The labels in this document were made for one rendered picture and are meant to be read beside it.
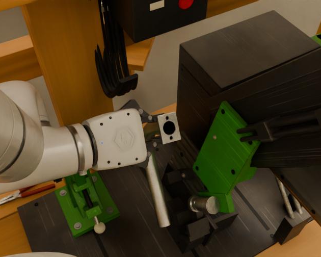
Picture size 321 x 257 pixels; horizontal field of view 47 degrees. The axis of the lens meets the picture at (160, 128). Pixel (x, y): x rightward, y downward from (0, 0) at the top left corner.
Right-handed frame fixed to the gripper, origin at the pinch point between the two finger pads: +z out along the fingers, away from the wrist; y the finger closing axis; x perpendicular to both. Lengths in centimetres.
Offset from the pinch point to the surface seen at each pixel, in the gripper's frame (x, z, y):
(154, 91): 158, 93, 9
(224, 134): -4.7, 11.9, -3.7
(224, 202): -1.4, 11.7, -18.6
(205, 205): 1.0, 8.2, -18.4
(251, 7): 169, 211, 65
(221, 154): -2.7, 11.9, -8.0
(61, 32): 12.2, -11.7, 22.4
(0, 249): 40, -29, -25
